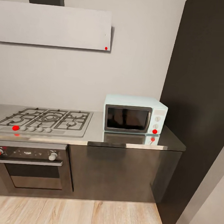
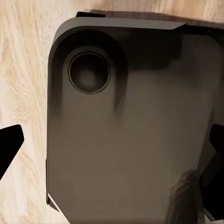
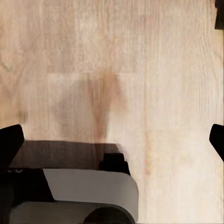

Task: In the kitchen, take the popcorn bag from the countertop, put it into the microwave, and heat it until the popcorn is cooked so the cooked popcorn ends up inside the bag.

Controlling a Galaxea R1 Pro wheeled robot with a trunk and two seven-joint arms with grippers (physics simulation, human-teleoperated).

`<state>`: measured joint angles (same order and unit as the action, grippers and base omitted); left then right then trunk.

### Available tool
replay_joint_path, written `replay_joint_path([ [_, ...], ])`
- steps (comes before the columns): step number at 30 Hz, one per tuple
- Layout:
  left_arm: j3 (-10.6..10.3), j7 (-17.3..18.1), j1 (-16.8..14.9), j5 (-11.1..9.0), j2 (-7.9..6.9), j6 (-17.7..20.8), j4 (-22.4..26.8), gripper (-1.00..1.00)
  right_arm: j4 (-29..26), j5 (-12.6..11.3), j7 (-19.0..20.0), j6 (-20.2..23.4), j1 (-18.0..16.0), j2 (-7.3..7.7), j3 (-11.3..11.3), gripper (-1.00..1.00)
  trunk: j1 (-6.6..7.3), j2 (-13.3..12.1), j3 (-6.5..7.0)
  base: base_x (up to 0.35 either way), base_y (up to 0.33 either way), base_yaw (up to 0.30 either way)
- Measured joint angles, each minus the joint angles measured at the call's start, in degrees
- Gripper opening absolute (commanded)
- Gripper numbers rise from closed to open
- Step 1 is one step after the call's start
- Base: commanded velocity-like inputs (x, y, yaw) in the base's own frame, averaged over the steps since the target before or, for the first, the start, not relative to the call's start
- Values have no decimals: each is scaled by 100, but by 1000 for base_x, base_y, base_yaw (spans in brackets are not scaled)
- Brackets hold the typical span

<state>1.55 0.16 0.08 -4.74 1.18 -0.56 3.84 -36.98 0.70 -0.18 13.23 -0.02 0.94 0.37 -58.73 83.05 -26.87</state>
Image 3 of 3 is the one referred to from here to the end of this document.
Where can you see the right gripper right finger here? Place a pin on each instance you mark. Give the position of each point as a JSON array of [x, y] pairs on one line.
[[217, 139]]

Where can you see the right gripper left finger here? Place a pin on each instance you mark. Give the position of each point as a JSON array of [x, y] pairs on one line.
[[11, 140]]

